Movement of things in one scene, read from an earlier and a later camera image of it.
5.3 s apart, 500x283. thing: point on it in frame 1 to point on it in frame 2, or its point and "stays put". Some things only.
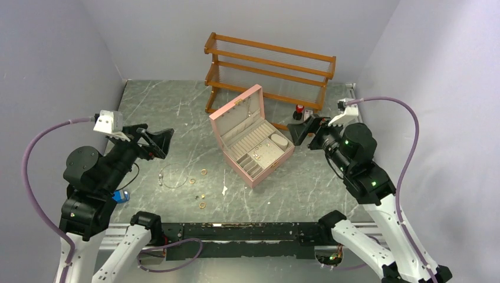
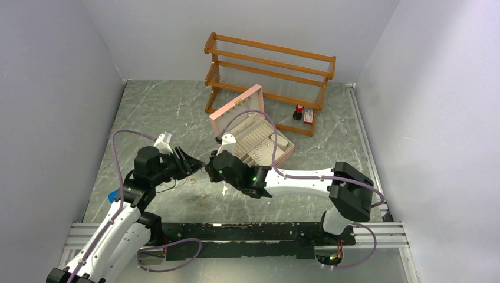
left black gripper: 159,141 to 187,165
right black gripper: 298,131 to 211,170
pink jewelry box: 252,147 stays put
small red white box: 308,113 stays put
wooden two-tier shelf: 289,75 stays put
